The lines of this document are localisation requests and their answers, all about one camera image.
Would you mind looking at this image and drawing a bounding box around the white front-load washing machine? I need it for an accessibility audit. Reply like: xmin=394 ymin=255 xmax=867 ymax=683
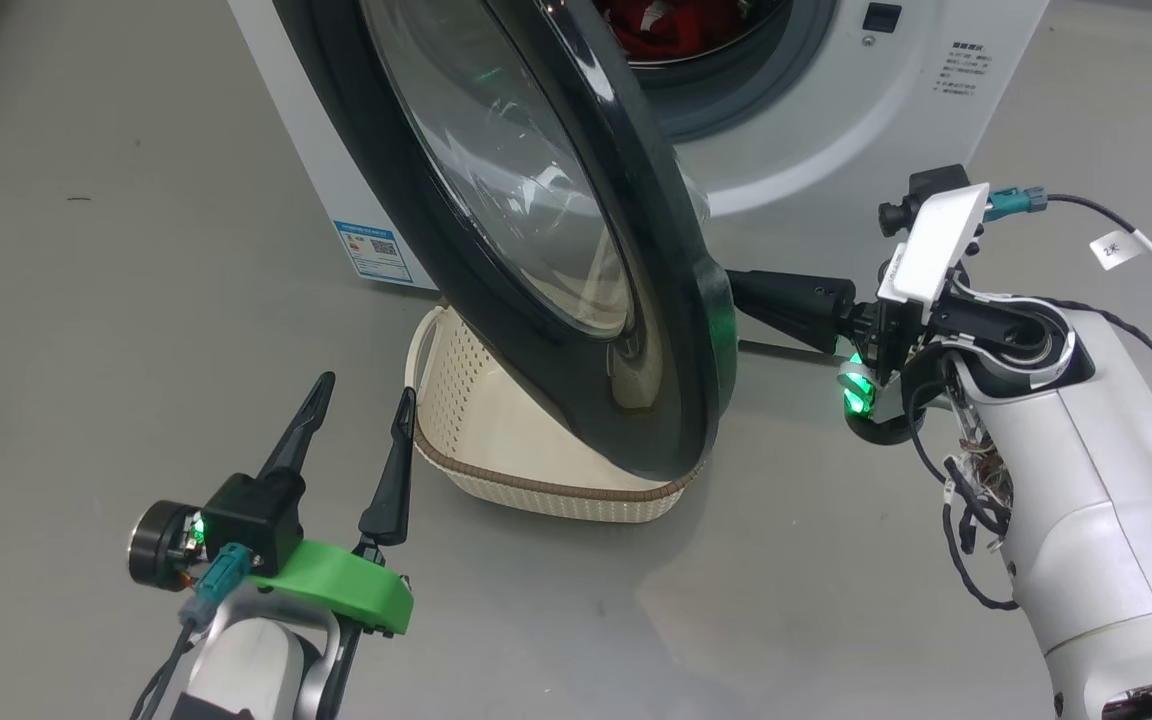
xmin=226 ymin=0 xmax=1052 ymax=291

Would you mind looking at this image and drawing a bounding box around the cream perforated laundry basket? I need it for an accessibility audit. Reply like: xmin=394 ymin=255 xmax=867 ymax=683
xmin=406 ymin=305 xmax=712 ymax=524

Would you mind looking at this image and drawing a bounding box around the right camera cable teal plug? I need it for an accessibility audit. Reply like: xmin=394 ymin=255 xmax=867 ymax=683
xmin=984 ymin=185 xmax=1152 ymax=466

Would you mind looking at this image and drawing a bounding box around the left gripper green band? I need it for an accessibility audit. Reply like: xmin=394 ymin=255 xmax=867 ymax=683
xmin=129 ymin=372 xmax=419 ymax=636

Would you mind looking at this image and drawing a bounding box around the red basketball jersey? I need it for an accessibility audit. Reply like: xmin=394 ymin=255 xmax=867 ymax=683
xmin=596 ymin=0 xmax=787 ymax=61

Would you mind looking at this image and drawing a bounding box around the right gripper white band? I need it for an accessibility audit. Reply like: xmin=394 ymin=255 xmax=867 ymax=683
xmin=726 ymin=183 xmax=990 ymax=441

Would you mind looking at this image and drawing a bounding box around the grey rubber door seal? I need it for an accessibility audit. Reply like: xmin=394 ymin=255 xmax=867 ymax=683
xmin=626 ymin=0 xmax=842 ymax=141

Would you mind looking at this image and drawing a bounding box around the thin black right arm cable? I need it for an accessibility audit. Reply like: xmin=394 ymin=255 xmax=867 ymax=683
xmin=939 ymin=450 xmax=1022 ymax=613
xmin=1036 ymin=297 xmax=1152 ymax=411

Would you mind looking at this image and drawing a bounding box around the blue energy label sticker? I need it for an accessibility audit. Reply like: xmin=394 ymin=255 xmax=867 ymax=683
xmin=333 ymin=220 xmax=415 ymax=286

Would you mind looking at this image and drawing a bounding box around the black round glass washer door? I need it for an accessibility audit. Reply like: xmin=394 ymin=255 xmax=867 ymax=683
xmin=271 ymin=0 xmax=740 ymax=481

